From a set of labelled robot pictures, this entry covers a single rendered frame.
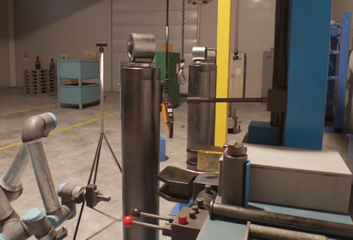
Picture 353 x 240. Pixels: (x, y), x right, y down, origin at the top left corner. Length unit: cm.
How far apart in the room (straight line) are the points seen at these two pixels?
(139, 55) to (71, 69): 781
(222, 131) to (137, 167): 263
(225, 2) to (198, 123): 187
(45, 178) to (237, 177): 128
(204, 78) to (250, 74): 937
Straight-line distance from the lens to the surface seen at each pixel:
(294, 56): 137
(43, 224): 168
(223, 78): 404
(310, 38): 137
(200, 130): 286
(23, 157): 214
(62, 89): 957
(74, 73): 928
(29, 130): 190
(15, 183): 228
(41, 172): 193
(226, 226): 90
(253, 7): 1231
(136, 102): 155
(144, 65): 156
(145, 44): 158
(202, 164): 173
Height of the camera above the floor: 151
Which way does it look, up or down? 6 degrees down
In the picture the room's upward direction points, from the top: 1 degrees clockwise
